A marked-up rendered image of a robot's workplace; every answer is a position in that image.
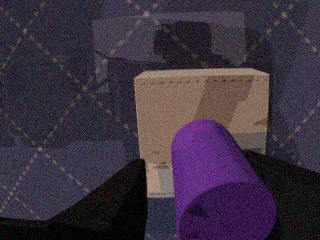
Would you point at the tan rectangular block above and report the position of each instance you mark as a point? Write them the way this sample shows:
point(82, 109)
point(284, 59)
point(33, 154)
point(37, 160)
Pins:
point(238, 98)

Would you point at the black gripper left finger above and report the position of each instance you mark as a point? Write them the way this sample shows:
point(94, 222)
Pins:
point(117, 210)

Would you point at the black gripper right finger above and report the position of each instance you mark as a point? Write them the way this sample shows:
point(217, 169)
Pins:
point(297, 192)

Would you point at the purple cylinder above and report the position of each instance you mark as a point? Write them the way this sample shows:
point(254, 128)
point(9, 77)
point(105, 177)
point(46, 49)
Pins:
point(218, 194)

